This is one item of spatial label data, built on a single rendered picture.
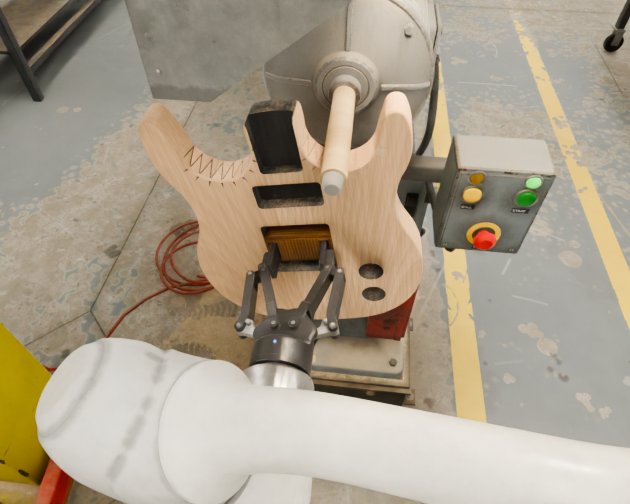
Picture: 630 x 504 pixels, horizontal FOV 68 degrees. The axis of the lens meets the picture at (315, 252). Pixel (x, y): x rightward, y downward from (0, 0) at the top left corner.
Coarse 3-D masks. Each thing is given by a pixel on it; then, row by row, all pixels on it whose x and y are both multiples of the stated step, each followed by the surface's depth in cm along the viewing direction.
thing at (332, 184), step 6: (330, 174) 53; (336, 174) 53; (324, 180) 53; (330, 180) 52; (336, 180) 52; (342, 180) 53; (324, 186) 53; (330, 186) 52; (336, 186) 52; (342, 186) 53; (330, 192) 53; (336, 192) 53
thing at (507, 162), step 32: (448, 160) 84; (480, 160) 77; (512, 160) 77; (544, 160) 77; (448, 192) 81; (512, 192) 78; (544, 192) 77; (448, 224) 85; (480, 224) 84; (512, 224) 83
